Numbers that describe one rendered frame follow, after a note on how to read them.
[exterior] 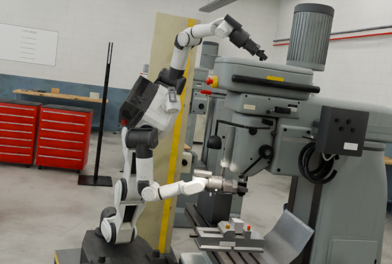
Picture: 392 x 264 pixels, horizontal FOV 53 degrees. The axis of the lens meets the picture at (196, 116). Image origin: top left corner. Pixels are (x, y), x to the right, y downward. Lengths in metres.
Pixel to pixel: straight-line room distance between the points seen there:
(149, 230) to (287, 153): 2.21
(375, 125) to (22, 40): 9.70
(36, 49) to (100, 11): 1.90
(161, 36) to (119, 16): 7.35
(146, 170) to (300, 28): 1.07
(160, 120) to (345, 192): 1.02
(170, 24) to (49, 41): 7.50
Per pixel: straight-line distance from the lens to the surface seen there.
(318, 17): 2.09
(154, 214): 3.89
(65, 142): 6.49
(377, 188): 2.28
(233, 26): 2.00
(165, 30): 3.66
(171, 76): 2.27
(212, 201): 2.42
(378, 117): 2.29
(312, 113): 2.07
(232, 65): 1.86
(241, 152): 1.96
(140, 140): 2.04
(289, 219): 2.37
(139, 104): 2.11
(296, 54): 2.08
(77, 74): 10.88
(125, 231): 2.69
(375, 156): 2.23
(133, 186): 2.50
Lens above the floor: 1.77
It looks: 6 degrees down
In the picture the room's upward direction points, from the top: 8 degrees clockwise
